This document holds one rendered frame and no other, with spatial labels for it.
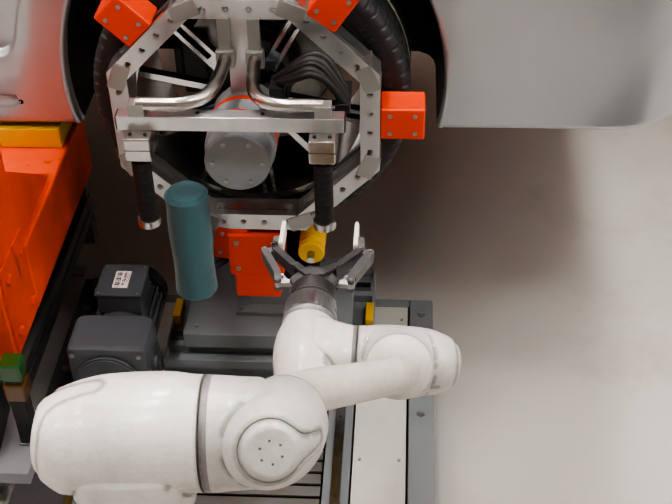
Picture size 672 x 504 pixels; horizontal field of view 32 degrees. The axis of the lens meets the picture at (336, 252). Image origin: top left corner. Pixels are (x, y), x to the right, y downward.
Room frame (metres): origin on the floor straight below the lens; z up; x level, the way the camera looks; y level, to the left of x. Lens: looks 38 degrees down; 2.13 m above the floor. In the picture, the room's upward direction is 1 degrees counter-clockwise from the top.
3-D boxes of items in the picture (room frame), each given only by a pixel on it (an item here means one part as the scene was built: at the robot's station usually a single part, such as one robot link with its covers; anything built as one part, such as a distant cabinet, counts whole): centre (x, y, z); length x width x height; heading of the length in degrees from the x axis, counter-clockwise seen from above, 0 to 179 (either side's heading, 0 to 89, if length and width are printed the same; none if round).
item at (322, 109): (1.94, 0.08, 1.03); 0.19 x 0.18 x 0.11; 176
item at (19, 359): (1.56, 0.59, 0.64); 0.04 x 0.04 x 0.04; 86
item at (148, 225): (1.84, 0.36, 0.83); 0.04 x 0.04 x 0.16
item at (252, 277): (2.10, 0.17, 0.48); 0.16 x 0.12 x 0.17; 176
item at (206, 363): (2.24, 0.16, 0.13); 0.50 x 0.36 x 0.10; 86
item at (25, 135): (2.30, 0.67, 0.71); 0.14 x 0.14 x 0.05; 86
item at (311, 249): (2.16, 0.05, 0.51); 0.29 x 0.06 x 0.06; 176
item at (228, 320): (2.24, 0.16, 0.32); 0.40 x 0.30 x 0.28; 86
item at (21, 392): (1.56, 0.59, 0.59); 0.04 x 0.04 x 0.04; 86
